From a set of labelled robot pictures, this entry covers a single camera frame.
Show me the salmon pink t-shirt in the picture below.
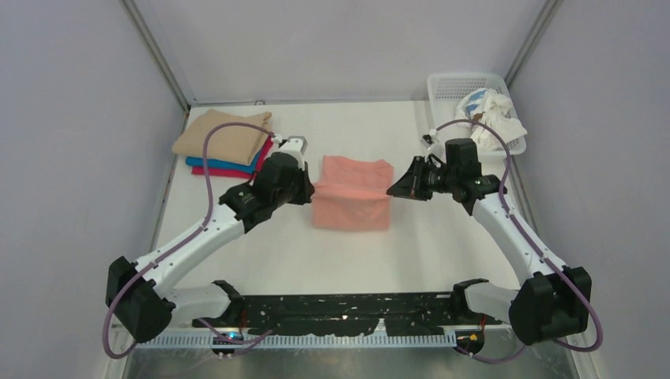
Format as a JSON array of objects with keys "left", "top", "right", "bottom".
[{"left": 311, "top": 156, "right": 393, "bottom": 232}]

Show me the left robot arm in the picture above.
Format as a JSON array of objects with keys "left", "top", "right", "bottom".
[{"left": 105, "top": 152, "right": 314, "bottom": 343}]

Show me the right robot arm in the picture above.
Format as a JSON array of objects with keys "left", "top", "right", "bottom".
[{"left": 386, "top": 138, "right": 592, "bottom": 346}]

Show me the magenta folded t-shirt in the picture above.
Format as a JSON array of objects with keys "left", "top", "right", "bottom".
[{"left": 206, "top": 131, "right": 273, "bottom": 178}]

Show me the beige folded t-shirt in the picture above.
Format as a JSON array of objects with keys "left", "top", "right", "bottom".
[{"left": 171, "top": 110, "right": 272, "bottom": 165}]

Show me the white crumpled t-shirt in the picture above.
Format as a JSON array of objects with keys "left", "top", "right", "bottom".
[{"left": 454, "top": 88, "right": 528, "bottom": 152}]

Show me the blue folded t-shirt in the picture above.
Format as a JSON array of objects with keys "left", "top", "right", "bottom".
[{"left": 185, "top": 152, "right": 266, "bottom": 174}]

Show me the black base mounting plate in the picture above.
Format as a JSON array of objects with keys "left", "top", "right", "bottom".
[{"left": 206, "top": 292, "right": 501, "bottom": 336}]

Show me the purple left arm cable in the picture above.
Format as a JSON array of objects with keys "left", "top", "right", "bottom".
[{"left": 101, "top": 122, "right": 286, "bottom": 361}]

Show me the white slotted cable duct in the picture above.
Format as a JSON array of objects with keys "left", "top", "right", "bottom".
[{"left": 137, "top": 330, "right": 457, "bottom": 349}]

